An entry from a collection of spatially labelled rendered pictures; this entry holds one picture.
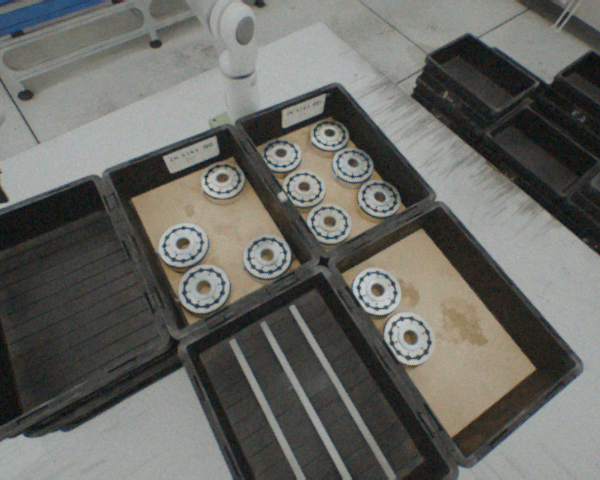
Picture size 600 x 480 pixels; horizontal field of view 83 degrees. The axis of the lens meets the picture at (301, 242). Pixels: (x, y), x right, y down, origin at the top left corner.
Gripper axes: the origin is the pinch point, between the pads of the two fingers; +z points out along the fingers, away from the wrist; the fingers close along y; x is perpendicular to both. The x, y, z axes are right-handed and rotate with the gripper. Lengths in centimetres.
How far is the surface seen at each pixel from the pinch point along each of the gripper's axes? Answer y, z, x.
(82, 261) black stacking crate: -3.3, 15.8, 7.8
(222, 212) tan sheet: -5.9, 10.9, 38.3
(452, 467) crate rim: 52, 25, 62
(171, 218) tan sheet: -7.5, 11.4, 26.9
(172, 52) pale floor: -201, 11, 36
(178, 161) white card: -14.6, 1.1, 30.8
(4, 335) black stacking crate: 6.9, 22.2, -6.4
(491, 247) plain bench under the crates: 11, 25, 109
